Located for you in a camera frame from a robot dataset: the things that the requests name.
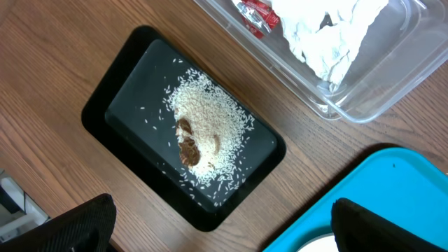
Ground large white plate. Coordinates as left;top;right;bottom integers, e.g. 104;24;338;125
297;233;339;252

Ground white napkin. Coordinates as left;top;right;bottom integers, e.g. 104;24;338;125
271;0;389;92

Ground brown food scrap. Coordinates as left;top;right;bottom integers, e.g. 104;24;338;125
176;118;201;169

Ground rice grains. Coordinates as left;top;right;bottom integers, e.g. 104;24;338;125
138;57;256;207

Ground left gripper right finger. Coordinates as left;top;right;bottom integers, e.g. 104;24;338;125
330;198;447;252

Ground red snack wrapper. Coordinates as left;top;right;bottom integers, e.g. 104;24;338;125
232;0;280;39

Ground teal serving tray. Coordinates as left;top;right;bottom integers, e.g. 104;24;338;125
266;148;447;251

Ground clear plastic bin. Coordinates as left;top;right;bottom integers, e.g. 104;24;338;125
196;0;447;123

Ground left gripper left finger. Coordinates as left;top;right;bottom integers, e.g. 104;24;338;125
1;193;117;252

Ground black plastic tray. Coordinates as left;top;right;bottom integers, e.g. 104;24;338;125
81;26;286;232

